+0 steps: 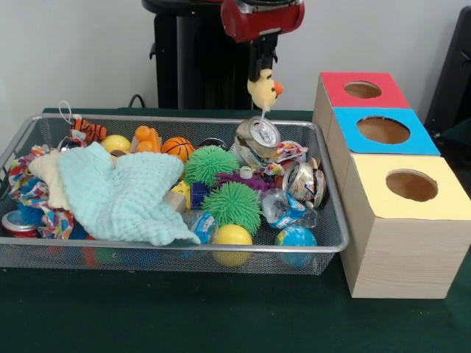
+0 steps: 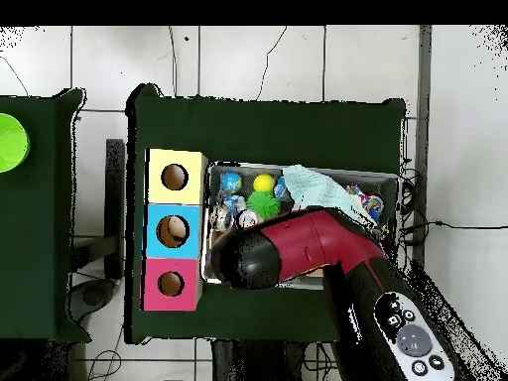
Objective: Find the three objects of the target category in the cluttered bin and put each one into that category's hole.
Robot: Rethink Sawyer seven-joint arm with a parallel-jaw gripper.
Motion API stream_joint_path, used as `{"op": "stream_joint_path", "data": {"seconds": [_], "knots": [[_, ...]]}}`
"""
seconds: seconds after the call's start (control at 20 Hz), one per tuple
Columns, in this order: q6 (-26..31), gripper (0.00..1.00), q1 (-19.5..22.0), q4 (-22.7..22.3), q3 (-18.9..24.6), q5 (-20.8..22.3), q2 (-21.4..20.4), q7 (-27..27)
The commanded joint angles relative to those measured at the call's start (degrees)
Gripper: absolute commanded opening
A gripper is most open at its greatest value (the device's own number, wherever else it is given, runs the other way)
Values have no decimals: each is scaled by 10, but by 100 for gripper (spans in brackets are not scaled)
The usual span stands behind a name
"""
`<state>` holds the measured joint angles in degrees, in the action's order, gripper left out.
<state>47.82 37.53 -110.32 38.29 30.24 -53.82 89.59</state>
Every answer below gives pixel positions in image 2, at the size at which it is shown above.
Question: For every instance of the wooden three-hole box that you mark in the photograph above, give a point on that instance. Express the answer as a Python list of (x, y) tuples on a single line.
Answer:
[(174, 198)]

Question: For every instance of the dark green side tablecloth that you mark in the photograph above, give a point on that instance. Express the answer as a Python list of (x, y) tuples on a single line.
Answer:
[(35, 238)]

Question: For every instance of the grey stand base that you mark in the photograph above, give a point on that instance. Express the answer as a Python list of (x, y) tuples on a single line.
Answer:
[(95, 295)]

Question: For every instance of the lime green bowl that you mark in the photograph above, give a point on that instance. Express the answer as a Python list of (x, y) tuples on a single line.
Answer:
[(12, 143)]

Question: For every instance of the mint waffle cloth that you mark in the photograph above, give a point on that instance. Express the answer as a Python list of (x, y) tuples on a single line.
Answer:
[(313, 188)]

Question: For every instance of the black flat panel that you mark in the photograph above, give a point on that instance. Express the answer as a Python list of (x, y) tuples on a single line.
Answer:
[(115, 198)]

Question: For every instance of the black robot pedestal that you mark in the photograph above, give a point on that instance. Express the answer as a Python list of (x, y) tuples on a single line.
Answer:
[(254, 363)]

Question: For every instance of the green spiky ball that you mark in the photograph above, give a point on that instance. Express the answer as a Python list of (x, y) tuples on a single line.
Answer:
[(262, 204)]

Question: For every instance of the blue globe ball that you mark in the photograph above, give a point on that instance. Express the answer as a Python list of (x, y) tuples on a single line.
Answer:
[(231, 181)]

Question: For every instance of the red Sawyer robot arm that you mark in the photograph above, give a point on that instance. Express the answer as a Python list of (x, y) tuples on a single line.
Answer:
[(301, 246)]

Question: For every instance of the yellow ball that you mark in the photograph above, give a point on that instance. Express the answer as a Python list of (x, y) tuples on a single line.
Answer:
[(264, 183)]

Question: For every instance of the shallow mesh bin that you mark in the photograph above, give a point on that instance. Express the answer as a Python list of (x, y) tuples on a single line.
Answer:
[(381, 182)]

